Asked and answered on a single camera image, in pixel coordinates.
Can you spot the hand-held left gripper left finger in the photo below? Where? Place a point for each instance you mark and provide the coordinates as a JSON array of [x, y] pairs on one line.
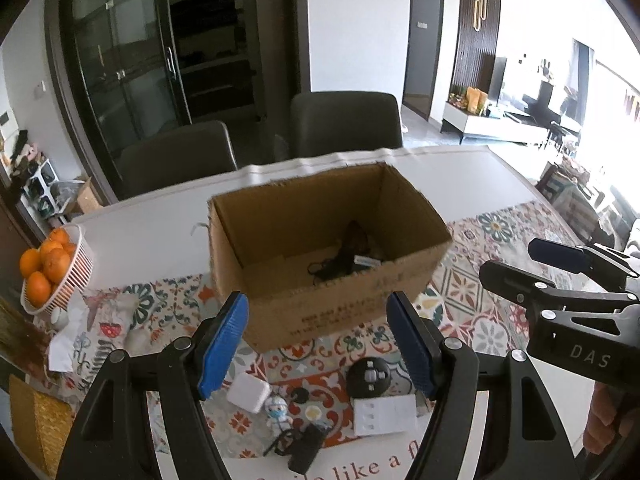
[[225, 345]]

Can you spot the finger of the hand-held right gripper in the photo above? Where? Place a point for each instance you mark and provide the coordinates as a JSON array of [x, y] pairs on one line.
[[555, 255], [510, 277]]

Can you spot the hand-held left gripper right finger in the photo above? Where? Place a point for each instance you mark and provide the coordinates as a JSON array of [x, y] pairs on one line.
[[407, 345]]

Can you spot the white charger plug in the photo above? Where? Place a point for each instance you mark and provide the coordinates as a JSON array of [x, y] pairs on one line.
[[247, 392]]

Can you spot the white suited medic figurine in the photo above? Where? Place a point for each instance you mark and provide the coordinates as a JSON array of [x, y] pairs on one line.
[[277, 410]]

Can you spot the brown cardboard box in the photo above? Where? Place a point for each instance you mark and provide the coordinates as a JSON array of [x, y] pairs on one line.
[[325, 310]]

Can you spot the person's right hand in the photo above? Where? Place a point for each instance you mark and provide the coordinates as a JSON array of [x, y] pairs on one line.
[[605, 415]]

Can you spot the patterned floral tablecloth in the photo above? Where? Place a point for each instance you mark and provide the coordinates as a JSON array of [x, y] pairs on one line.
[[480, 310]]

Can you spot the black round disc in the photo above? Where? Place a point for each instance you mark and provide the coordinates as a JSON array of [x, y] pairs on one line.
[[356, 386]]

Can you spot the white card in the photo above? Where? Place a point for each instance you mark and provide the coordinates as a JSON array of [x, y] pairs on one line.
[[395, 415]]

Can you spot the small black round cap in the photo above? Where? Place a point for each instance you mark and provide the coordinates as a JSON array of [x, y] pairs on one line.
[[300, 395]]

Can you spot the small cup-shaped object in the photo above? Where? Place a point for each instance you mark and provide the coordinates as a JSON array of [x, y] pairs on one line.
[[313, 414]]

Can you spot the white table cover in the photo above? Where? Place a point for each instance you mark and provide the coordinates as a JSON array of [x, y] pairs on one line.
[[150, 230]]

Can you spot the white tv console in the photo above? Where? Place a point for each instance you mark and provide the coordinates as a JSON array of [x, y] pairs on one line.
[[495, 125]]

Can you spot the white crumpled paper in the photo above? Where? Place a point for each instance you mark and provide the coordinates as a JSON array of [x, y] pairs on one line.
[[65, 345]]

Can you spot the white fruit basket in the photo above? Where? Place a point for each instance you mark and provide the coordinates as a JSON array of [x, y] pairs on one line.
[[75, 280]]

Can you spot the yellow gift bag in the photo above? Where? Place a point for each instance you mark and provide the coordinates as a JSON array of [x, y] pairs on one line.
[[475, 101]]

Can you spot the dark grey dining chair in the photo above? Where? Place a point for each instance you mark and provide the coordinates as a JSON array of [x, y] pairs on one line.
[[175, 160], [345, 125]]

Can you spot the pile of oranges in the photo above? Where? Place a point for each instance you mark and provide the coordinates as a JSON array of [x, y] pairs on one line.
[[37, 287]]

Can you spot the small cardboard box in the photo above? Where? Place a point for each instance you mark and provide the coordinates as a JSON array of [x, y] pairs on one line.
[[89, 197]]

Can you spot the white shoe rack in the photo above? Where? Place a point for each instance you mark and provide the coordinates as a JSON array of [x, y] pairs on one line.
[[42, 185]]

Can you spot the dark interior door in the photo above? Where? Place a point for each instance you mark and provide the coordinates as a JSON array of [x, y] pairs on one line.
[[422, 40]]

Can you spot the dark glass door cabinet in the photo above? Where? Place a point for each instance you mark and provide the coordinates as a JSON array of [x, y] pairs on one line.
[[125, 60]]

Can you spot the dark slatted wall panel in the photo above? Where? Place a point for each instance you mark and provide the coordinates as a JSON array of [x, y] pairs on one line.
[[475, 50]]

